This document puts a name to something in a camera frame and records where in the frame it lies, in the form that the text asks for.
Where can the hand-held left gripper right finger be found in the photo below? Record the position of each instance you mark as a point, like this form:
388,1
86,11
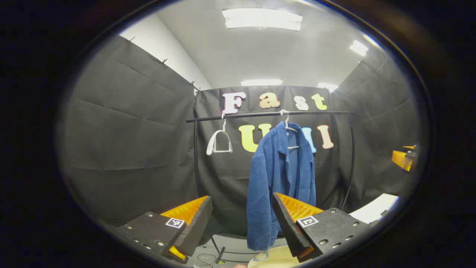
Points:
286,227

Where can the black backdrop cloth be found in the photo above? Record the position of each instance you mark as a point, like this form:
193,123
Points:
130,130

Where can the large ceiling light panel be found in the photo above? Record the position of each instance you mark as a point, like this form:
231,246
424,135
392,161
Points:
260,18

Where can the white clothes hanger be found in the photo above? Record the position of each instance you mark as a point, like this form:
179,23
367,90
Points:
286,123
210,145

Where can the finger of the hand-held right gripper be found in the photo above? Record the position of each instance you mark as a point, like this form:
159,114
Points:
401,158

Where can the black clothes rack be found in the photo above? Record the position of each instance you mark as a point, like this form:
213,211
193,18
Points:
241,115

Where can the small ceiling light panel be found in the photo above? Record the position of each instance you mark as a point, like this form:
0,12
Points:
358,47
327,87
261,82

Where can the cream laundry hamper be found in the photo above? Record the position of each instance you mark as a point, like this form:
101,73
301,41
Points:
275,258

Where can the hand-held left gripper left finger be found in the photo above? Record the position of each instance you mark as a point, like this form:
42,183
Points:
195,230

